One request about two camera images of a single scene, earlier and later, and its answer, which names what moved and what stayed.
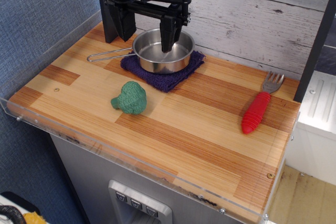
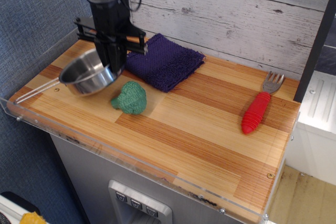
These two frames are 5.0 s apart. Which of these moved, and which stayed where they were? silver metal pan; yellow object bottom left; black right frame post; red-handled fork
Moved: silver metal pan
Stayed: yellow object bottom left; red-handled fork; black right frame post
